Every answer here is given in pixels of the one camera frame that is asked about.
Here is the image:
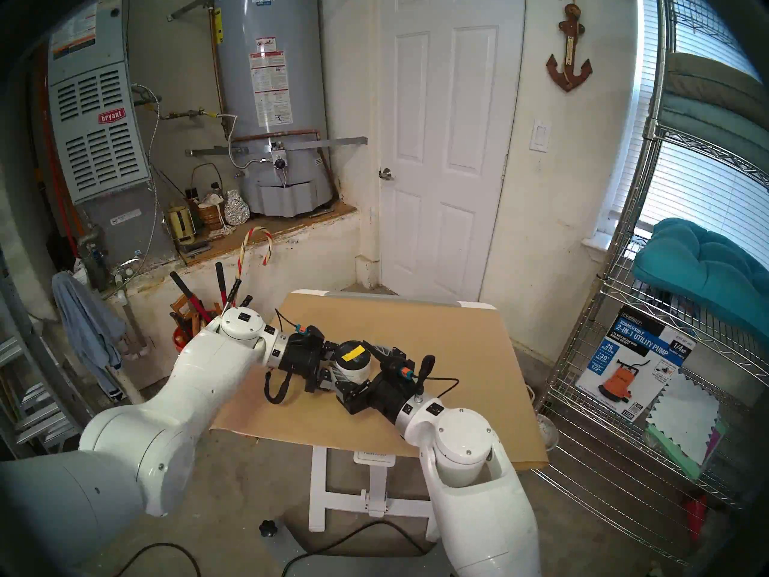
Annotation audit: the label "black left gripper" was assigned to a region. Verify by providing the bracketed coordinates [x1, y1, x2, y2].
[281, 326, 341, 394]

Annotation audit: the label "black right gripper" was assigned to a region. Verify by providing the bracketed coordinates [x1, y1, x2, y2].
[335, 341, 421, 425]

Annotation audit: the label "black lid with yellow tape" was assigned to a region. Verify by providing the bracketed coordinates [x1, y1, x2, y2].
[335, 341, 372, 372]

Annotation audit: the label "black-grip hedge shears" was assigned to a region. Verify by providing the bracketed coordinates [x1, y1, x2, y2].
[223, 279, 253, 313]

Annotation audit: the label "wooden top folding table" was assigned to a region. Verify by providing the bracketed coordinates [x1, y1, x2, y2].
[290, 290, 498, 543]

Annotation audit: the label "striped candy cane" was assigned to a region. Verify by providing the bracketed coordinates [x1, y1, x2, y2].
[234, 226, 274, 285]

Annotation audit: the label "wooden heater platform board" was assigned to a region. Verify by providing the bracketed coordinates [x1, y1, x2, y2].
[177, 200, 358, 267]

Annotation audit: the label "crumpled foil bundle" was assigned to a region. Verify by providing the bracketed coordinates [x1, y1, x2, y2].
[223, 189, 251, 226]

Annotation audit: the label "white round container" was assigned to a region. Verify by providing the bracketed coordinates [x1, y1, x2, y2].
[536, 414, 559, 453]

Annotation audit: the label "white pvc pipe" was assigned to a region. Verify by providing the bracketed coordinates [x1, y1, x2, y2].
[114, 281, 154, 360]

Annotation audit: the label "yellow plastic jug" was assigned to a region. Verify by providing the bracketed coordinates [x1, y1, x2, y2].
[166, 204, 197, 246]

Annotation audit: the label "blue hanging cloth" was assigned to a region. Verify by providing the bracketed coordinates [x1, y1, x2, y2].
[52, 271, 128, 399]

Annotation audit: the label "white panel door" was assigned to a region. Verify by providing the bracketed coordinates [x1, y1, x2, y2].
[377, 0, 526, 303]

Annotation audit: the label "utility pump box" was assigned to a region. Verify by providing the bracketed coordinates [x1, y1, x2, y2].
[575, 305, 698, 423]

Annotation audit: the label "white window sill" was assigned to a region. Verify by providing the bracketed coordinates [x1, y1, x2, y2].
[582, 232, 613, 264]

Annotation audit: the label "aluminium ladder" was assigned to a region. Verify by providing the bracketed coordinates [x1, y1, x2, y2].
[0, 245, 121, 480]

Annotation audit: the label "grey water heater tank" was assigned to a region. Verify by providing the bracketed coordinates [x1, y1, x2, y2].
[210, 0, 336, 217]

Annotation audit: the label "flexible metal conduit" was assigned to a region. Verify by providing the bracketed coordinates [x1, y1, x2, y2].
[117, 84, 163, 282]

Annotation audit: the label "white scalloped sheet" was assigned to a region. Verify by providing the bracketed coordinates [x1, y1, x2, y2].
[646, 371, 722, 465]

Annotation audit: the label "green flat board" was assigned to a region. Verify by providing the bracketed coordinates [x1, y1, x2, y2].
[646, 423, 731, 480]

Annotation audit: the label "grey Bryant furnace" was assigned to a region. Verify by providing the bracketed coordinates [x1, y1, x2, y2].
[47, 0, 178, 264]

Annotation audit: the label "teal tufted cushion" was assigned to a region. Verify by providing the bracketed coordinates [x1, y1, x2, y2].
[632, 217, 769, 342]

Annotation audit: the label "red plastic item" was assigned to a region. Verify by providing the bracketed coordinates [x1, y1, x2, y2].
[682, 492, 710, 543]

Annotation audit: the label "white window blinds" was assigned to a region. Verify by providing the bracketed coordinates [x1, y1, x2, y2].
[601, 0, 769, 270]

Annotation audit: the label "grey-green folded cushion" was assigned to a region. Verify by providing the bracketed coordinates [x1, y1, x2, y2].
[652, 92, 769, 174]

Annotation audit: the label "olive folded cushion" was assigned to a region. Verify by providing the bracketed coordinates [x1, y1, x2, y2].
[664, 52, 769, 111]

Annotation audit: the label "black coiled gripper cable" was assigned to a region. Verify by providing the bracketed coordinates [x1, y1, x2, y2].
[264, 368, 295, 405]

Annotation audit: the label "black looped gripper cable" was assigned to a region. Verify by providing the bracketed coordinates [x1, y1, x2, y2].
[415, 355, 461, 402]

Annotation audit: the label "black floor cable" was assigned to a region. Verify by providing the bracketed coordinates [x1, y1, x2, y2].
[128, 542, 202, 577]
[288, 519, 430, 577]

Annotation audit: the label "wooden-handled hand saw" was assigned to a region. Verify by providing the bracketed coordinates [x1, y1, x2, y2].
[170, 295, 208, 342]

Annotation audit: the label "wicker basket with handle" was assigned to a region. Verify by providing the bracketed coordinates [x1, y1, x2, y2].
[190, 163, 226, 231]

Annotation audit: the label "galvanized metal heater strap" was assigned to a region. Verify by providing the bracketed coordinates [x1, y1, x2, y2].
[186, 137, 368, 157]
[167, 0, 368, 22]

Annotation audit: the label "chrome wire shelf rack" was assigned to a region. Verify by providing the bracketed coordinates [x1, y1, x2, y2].
[532, 0, 769, 567]

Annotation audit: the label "rusty anchor wall decoration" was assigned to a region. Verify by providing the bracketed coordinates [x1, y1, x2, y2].
[546, 0, 594, 93]

